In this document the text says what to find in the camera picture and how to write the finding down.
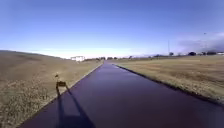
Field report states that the white building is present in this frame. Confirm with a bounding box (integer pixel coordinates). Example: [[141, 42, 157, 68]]
[[70, 55, 86, 63]]

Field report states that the dark wet asphalt path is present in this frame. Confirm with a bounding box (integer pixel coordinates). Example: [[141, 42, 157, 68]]
[[18, 62, 224, 128]]

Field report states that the thin pole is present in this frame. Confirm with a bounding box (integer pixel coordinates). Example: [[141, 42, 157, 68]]
[[167, 39, 171, 56]]

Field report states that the dry grass field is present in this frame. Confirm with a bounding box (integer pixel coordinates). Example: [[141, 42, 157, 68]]
[[112, 54, 224, 105]]

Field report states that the row of distant trees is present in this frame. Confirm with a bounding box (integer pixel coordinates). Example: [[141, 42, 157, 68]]
[[168, 50, 224, 57]]

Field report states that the dry grass embankment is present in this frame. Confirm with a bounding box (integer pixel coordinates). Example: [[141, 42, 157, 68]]
[[0, 49, 104, 128]]

